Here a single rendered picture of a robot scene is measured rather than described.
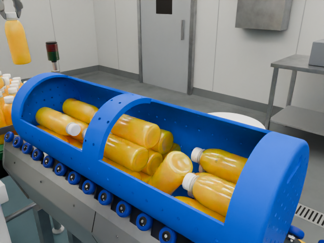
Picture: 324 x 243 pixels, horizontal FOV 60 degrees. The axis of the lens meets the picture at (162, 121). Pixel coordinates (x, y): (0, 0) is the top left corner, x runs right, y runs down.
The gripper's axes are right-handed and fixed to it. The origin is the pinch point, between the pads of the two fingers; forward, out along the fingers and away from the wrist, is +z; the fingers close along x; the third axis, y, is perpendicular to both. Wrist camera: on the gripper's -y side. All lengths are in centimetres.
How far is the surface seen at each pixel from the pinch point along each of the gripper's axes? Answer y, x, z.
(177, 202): 93, -6, 23
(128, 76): -315, 293, 183
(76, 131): 46, -3, 29
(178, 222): 94, -6, 27
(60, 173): 46, -10, 42
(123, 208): 74, -6, 39
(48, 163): 38, -10, 42
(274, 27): -38, 301, 45
